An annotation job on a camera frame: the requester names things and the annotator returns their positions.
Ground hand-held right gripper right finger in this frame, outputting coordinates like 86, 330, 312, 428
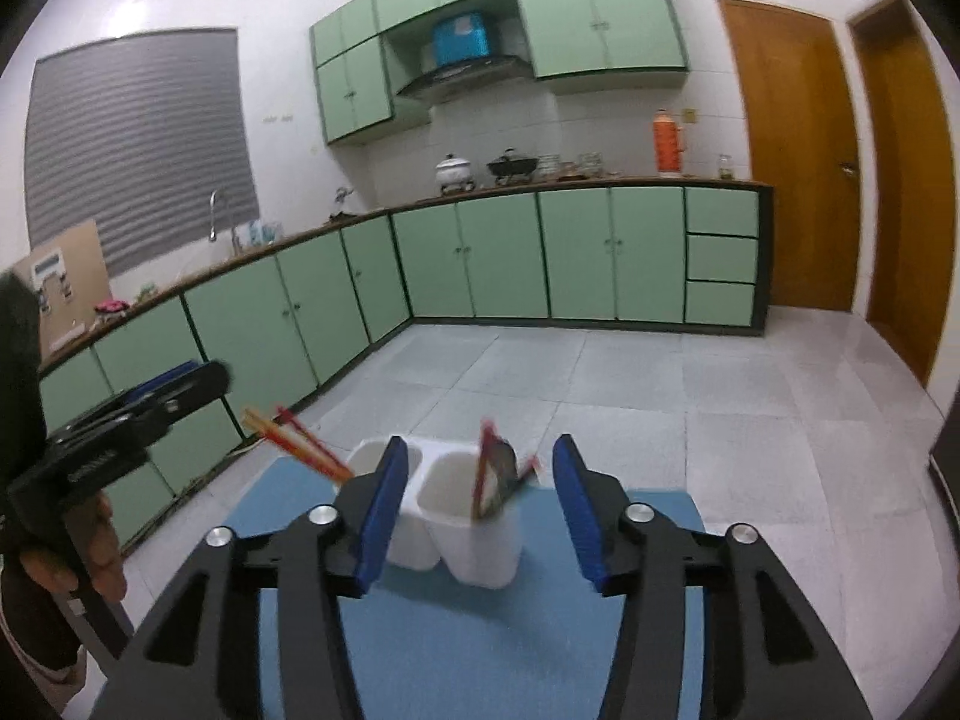
551, 433, 875, 720

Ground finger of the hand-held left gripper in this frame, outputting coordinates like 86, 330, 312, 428
49, 360, 232, 440
75, 360, 202, 421

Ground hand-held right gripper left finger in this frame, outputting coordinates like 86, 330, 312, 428
94, 435, 411, 720

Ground white plastic chopstick holder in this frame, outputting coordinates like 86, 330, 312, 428
349, 437, 442, 571
415, 450, 524, 588

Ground black chopstick with silver band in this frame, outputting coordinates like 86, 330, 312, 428
484, 441, 518, 517

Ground red handle bamboo chopstick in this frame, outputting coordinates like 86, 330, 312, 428
474, 418, 496, 520
274, 405, 355, 478

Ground person's left forearm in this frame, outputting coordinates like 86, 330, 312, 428
0, 555, 85, 687

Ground person's left hand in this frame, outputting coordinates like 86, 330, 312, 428
19, 491, 130, 605

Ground cardboard board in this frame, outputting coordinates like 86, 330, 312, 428
11, 219, 112, 361

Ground blue tablecloth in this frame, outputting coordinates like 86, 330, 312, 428
90, 457, 710, 720

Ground small plastic bottles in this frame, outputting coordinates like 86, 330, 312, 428
232, 219, 282, 248

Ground grey window blind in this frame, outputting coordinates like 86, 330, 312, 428
25, 28, 260, 278

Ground green kitchen base cabinets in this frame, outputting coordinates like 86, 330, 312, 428
37, 178, 773, 548

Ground white cooking pot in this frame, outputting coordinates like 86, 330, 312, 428
435, 154, 475, 190

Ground black wok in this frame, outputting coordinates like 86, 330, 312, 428
486, 148, 541, 182

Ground black appliance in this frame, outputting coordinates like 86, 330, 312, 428
928, 397, 960, 526

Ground orange thermos flask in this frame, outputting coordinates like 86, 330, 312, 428
651, 109, 687, 179

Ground range hood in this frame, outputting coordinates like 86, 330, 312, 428
396, 54, 535, 100

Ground blue box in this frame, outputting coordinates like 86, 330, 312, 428
431, 11, 492, 67

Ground plain wooden door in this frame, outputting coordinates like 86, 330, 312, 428
847, 0, 957, 387

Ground wooden door with handle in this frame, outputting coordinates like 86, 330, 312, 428
716, 0, 860, 312

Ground green kitchen wall cabinets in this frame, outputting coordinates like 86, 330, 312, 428
310, 0, 689, 147

